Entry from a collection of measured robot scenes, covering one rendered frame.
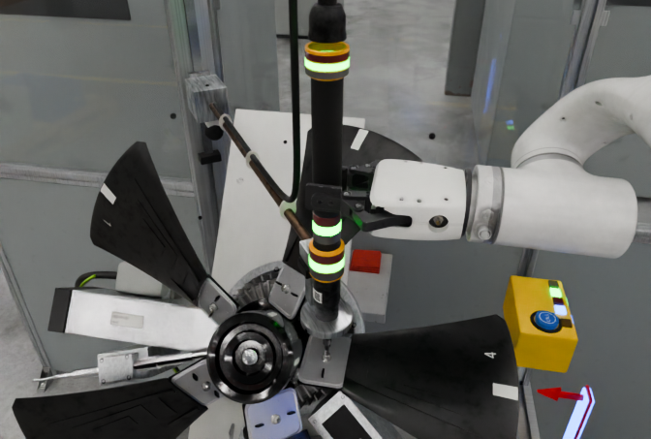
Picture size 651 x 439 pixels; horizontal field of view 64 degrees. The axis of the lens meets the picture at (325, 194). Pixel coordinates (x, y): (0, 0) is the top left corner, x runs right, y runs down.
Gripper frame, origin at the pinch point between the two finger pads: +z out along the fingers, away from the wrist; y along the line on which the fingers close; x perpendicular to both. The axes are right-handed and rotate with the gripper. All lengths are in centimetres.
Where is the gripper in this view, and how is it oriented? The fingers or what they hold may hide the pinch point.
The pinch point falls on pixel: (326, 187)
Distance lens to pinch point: 59.4
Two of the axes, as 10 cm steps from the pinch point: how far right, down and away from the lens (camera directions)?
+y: 1.8, -5.2, 8.4
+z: -9.8, -1.1, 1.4
